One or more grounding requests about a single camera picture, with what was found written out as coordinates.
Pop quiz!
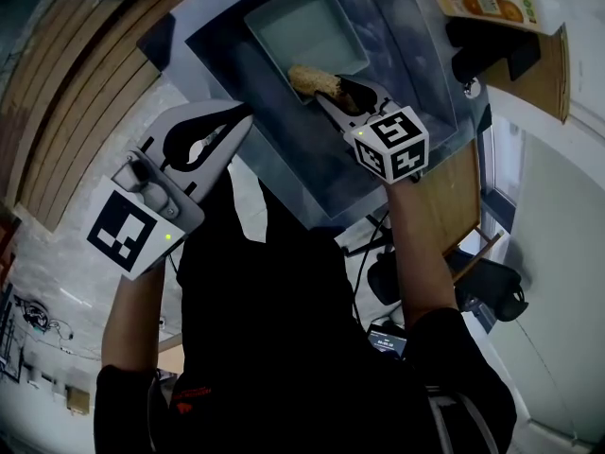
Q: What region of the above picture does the small wooden box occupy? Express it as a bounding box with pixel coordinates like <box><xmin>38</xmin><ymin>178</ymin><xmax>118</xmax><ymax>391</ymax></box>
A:
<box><xmin>65</xmin><ymin>384</ymin><xmax>92</xmax><ymax>416</ymax></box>

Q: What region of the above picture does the grey shoulder strap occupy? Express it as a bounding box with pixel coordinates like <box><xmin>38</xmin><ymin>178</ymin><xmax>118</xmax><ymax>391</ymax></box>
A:
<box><xmin>423</xmin><ymin>384</ymin><xmax>500</xmax><ymax>454</ymax></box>

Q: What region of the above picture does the stainless steel sink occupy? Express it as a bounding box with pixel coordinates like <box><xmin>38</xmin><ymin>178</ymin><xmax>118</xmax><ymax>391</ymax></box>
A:
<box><xmin>168</xmin><ymin>0</ymin><xmax>475</xmax><ymax>232</ymax></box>

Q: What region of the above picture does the person's right forearm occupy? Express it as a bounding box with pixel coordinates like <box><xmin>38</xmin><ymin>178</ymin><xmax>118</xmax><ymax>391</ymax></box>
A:
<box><xmin>385</xmin><ymin>176</ymin><xmax>460</xmax><ymax>331</ymax></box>

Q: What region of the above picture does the tangle of floor cables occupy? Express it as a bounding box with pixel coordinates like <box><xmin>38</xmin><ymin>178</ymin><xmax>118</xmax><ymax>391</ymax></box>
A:
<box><xmin>12</xmin><ymin>294</ymin><xmax>76</xmax><ymax>345</ymax></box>

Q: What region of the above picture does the black cable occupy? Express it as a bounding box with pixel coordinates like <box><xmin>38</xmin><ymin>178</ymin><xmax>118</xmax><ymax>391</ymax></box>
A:
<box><xmin>343</xmin><ymin>209</ymin><xmax>394</xmax><ymax>333</ymax></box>

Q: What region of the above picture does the teal rectangular pan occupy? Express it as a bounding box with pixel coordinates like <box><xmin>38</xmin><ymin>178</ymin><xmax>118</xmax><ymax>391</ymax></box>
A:
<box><xmin>243</xmin><ymin>0</ymin><xmax>371</xmax><ymax>107</ymax></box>

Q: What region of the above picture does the black chair base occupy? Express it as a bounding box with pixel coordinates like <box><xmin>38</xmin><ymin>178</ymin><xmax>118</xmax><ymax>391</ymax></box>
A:
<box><xmin>366</xmin><ymin>252</ymin><xmax>404</xmax><ymax>307</ymax></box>

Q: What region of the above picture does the person's left forearm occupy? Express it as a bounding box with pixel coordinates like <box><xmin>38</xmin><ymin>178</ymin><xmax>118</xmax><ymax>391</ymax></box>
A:
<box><xmin>100</xmin><ymin>255</ymin><xmax>166</xmax><ymax>373</ymax></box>

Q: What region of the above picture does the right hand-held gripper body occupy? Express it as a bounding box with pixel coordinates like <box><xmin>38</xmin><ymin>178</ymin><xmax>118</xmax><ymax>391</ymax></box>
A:
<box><xmin>329</xmin><ymin>97</ymin><xmax>430</xmax><ymax>184</ymax></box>

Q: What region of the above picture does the device with lit screen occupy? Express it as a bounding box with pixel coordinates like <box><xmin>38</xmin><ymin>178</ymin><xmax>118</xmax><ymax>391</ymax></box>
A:
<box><xmin>366</xmin><ymin>323</ymin><xmax>408</xmax><ymax>361</ymax></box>

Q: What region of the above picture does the black faucet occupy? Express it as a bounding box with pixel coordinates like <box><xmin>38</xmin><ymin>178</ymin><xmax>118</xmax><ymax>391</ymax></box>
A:
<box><xmin>445</xmin><ymin>15</ymin><xmax>543</xmax><ymax>85</ymax></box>

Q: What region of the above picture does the wooden frame stand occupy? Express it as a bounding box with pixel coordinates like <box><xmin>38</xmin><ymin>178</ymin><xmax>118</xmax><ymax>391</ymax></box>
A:
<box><xmin>442</xmin><ymin>226</ymin><xmax>506</xmax><ymax>284</ymax></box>

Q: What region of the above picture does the black bag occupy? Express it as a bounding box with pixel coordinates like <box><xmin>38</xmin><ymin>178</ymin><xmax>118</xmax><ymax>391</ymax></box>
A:
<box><xmin>453</xmin><ymin>256</ymin><xmax>529</xmax><ymax>323</ymax></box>

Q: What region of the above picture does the person's black shirt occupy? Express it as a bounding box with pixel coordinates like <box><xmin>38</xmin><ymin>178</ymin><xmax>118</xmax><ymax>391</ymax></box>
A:
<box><xmin>93</xmin><ymin>167</ymin><xmax>519</xmax><ymax>454</ymax></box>

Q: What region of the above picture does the stack of wooden boards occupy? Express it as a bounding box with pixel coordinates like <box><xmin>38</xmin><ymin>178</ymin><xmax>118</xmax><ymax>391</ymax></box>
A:
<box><xmin>0</xmin><ymin>0</ymin><xmax>182</xmax><ymax>234</ymax></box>

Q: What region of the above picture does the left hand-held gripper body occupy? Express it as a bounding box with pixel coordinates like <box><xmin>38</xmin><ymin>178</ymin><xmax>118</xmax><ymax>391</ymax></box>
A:
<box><xmin>86</xmin><ymin>137</ymin><xmax>205</xmax><ymax>282</ymax></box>

